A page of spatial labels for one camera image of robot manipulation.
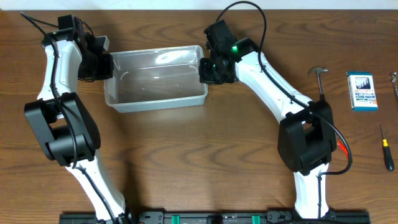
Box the clear plastic container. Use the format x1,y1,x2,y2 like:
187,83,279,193
104,45,208,113

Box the small claw hammer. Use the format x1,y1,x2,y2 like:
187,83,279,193
308,67,328,100

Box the red black pliers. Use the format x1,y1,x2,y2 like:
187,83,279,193
337,139,349,159

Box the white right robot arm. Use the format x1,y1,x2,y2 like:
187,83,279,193
199,20,336,219

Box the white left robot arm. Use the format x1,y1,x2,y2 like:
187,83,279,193
24,15,136,223

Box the blue white screwdriver box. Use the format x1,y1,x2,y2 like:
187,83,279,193
346,71,378,111

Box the silver wrench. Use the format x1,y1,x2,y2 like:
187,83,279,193
391,72,398,99

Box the black yellow screwdriver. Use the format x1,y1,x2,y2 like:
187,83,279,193
379,125,395,171

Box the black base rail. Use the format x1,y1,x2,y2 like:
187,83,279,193
58,210,371,224

